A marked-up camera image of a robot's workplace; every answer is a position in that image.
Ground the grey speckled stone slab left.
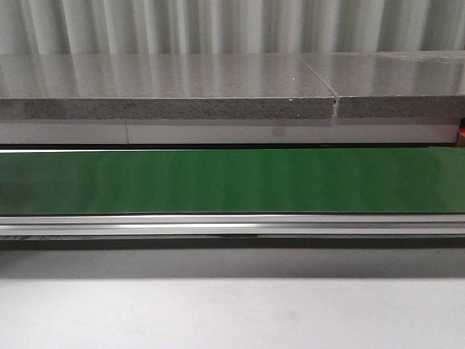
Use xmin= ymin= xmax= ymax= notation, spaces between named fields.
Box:
xmin=1 ymin=54 xmax=334 ymax=120

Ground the grey speckled stone slab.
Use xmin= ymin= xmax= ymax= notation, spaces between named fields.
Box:
xmin=1 ymin=54 xmax=334 ymax=120
xmin=300 ymin=51 xmax=464 ymax=120

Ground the grey speckled stone slab right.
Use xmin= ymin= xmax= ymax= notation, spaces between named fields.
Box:
xmin=300 ymin=51 xmax=464 ymax=120

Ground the green conveyor belt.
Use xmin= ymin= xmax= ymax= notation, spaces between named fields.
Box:
xmin=1 ymin=147 xmax=464 ymax=215

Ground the white panel under slab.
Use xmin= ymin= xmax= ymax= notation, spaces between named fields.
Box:
xmin=1 ymin=119 xmax=460 ymax=145

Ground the red plastic tray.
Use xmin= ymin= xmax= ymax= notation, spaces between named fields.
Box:
xmin=456 ymin=119 xmax=465 ymax=148

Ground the white corrugated curtain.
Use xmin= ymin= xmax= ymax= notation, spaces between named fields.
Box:
xmin=1 ymin=1 xmax=464 ymax=55

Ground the aluminium conveyor side rail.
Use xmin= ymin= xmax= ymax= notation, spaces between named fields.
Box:
xmin=1 ymin=214 xmax=464 ymax=238

